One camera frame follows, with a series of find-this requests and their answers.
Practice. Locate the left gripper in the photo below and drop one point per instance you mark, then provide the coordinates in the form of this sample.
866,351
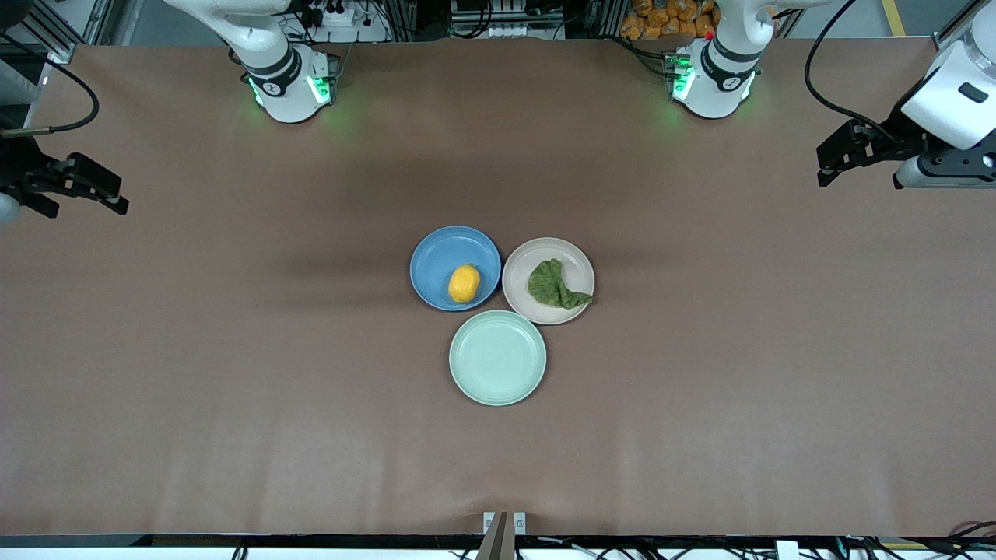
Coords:
889,139

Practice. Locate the green lettuce leaf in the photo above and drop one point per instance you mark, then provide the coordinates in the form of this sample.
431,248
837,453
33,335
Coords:
551,285

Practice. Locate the yellow lemon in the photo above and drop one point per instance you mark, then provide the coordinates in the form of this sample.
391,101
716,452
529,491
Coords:
464,283

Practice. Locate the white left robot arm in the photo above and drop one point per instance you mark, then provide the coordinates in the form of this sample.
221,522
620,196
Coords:
716,78

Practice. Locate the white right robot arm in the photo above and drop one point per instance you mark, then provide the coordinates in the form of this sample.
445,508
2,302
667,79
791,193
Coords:
284,74

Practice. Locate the pile of orange items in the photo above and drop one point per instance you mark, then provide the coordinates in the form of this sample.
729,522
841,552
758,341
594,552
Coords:
669,17

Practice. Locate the table cover sheet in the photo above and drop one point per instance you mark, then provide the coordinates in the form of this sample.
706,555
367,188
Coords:
156,428

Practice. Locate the white power strip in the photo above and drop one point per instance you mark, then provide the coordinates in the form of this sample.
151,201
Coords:
342,19

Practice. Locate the beige plate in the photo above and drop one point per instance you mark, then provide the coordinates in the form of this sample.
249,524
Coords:
576,260

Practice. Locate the blue plate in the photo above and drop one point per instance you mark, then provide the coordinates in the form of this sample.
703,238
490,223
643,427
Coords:
443,260

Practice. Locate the mint green plate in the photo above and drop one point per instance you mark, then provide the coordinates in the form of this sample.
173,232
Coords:
498,358

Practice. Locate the aluminium frame profile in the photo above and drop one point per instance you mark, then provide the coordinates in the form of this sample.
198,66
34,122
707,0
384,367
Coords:
62,31
961,27

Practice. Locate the metal mount bracket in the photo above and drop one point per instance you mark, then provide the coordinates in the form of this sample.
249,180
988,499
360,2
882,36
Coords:
504,537

